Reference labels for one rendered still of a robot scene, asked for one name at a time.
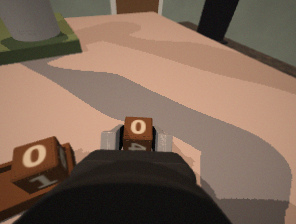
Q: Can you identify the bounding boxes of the brown rectangular tray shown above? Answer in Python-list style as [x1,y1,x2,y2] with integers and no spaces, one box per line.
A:
[0,142,76,222]

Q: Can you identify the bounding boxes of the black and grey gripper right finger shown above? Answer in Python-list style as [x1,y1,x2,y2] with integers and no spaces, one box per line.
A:
[152,126,173,152]

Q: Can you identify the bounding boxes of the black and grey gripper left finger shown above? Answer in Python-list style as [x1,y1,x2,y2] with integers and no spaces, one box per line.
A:
[100,124,124,150]

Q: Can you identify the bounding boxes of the brown number cube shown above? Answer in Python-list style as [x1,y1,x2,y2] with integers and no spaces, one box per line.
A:
[10,136,69,194]
[122,117,153,151]

